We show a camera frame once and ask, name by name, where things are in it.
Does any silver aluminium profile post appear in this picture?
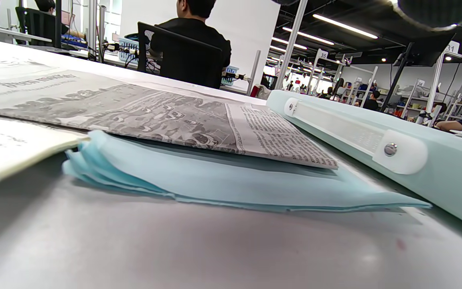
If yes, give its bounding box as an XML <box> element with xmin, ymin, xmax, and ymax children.
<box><xmin>275</xmin><ymin>0</ymin><xmax>308</xmax><ymax>91</ymax></box>

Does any white printed test paper document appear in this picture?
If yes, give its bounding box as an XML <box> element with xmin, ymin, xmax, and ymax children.
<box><xmin>0</xmin><ymin>114</ymin><xmax>91</xmax><ymax>193</ymax></box>

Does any white desk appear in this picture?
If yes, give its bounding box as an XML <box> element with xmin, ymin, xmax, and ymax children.
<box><xmin>0</xmin><ymin>22</ymin><xmax>53</xmax><ymax>45</ymax></box>

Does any grey newspaper document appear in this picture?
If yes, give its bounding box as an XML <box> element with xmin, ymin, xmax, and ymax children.
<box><xmin>0</xmin><ymin>56</ymin><xmax>339</xmax><ymax>169</ymax></box>

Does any light blue paper document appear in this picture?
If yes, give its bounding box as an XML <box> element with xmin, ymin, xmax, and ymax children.
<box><xmin>62</xmin><ymin>129</ymin><xmax>433</xmax><ymax>212</ymax></box>

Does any black office chair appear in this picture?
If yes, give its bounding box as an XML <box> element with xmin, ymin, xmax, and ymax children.
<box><xmin>137</xmin><ymin>22</ymin><xmax>223</xmax><ymax>90</ymax></box>
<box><xmin>14</xmin><ymin>7</ymin><xmax>62</xmax><ymax>48</ymax></box>

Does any person's left hand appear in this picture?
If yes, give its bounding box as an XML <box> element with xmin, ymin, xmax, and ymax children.
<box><xmin>397</xmin><ymin>0</ymin><xmax>462</xmax><ymax>28</ymax></box>

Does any silver aluminium frame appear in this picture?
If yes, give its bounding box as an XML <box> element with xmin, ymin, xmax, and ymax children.
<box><xmin>88</xmin><ymin>0</ymin><xmax>106</xmax><ymax>63</ymax></box>

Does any light green accordion folder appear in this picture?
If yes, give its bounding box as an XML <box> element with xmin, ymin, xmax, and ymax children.
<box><xmin>266</xmin><ymin>89</ymin><xmax>462</xmax><ymax>235</ymax></box>

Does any blue plastic basket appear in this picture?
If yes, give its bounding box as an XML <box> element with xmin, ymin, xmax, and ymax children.
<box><xmin>221</xmin><ymin>66</ymin><xmax>239</xmax><ymax>86</ymax></box>
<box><xmin>118</xmin><ymin>37</ymin><xmax>140</xmax><ymax>63</ymax></box>

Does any long ceiling light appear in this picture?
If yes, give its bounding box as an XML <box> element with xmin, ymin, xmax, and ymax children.
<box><xmin>282</xmin><ymin>27</ymin><xmax>335</xmax><ymax>46</ymax></box>
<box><xmin>272</xmin><ymin>37</ymin><xmax>308</xmax><ymax>50</ymax></box>
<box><xmin>313</xmin><ymin>14</ymin><xmax>379</xmax><ymax>40</ymax></box>

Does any row of white workstation frames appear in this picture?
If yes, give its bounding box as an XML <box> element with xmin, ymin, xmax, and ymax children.
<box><xmin>307</xmin><ymin>40</ymin><xmax>462</xmax><ymax>121</ymax></box>

